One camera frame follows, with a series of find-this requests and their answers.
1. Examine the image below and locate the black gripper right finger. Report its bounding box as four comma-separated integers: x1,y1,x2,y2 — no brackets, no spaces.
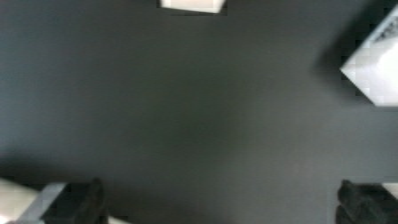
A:
337,180,398,224

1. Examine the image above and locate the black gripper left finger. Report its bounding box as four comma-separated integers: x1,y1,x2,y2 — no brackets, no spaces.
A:
10,178,111,224

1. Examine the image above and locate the white square tabletop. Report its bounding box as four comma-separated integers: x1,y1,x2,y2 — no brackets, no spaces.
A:
340,5,398,107

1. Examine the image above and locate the white table leg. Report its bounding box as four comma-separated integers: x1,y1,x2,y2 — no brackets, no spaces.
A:
161,0,226,13

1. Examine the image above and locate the white right fence piece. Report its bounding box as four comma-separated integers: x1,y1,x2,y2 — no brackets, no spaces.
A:
0,178,38,224

